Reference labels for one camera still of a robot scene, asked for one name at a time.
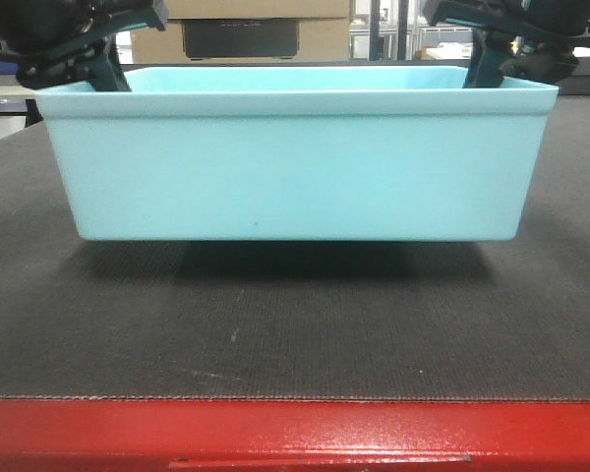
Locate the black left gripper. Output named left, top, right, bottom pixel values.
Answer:
left=0, top=0, right=169, bottom=92

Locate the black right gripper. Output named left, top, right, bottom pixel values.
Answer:
left=422, top=1, right=590, bottom=89

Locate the light blue plastic bin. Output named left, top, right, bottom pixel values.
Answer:
left=36, top=66, right=558, bottom=241

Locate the dark grey conveyor belt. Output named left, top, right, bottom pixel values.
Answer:
left=0, top=96, right=590, bottom=402

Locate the cardboard box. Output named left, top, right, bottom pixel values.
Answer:
left=131, top=0, right=351, bottom=64

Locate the red conveyor frame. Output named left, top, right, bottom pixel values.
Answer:
left=0, top=400, right=590, bottom=471

